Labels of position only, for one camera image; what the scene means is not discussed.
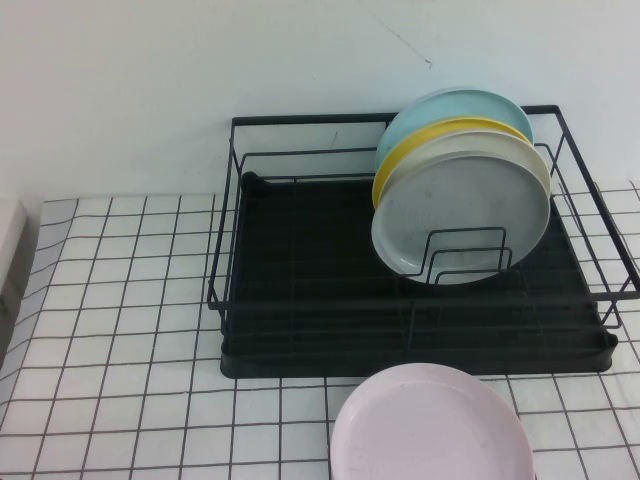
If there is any white box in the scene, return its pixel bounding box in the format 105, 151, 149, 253
0, 198, 44, 314

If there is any grey plate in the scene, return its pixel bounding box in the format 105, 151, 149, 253
370, 151, 552, 287

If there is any cream white plate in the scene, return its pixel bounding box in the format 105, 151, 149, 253
383, 128, 553, 202

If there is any black wire dish rack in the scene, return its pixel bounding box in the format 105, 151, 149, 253
205, 103, 640, 347

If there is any light blue plate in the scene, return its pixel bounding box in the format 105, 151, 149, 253
375, 88, 537, 174

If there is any pink plate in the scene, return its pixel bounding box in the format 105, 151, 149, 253
329, 362, 537, 480

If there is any yellow plate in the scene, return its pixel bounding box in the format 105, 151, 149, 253
371, 115, 534, 210

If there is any black plastic drip tray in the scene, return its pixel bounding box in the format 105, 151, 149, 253
219, 171, 620, 380

